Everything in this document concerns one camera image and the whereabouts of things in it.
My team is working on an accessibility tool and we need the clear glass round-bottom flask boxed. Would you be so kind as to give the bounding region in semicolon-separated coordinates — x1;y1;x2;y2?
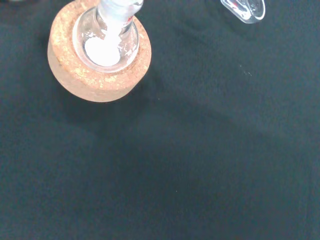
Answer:
72;0;145;75

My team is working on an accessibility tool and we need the clear glass weighing funnel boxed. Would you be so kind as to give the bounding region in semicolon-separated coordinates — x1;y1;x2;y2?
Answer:
219;0;266;25

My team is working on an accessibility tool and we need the black bench cloth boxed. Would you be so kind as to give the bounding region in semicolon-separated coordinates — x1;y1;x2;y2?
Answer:
0;0;320;240

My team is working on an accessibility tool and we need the brown cork ring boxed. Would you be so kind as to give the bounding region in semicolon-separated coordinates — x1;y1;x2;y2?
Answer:
46;0;153;103

